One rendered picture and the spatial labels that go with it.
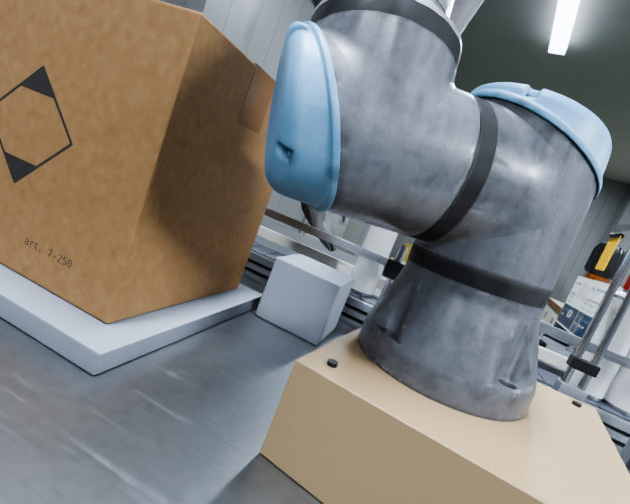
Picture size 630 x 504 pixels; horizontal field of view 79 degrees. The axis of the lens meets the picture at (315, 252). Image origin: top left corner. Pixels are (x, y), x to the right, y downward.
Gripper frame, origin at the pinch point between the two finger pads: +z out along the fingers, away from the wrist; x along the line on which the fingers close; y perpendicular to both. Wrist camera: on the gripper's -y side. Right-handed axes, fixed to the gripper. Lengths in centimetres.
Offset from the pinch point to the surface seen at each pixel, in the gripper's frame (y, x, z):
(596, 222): 657, -271, 17
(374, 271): -1.2, -7.5, 5.7
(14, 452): -53, 6, 10
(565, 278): 657, -217, 103
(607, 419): -5.1, -38.1, 30.2
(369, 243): -1.3, -7.3, 0.8
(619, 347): -1.6, -42.0, 21.0
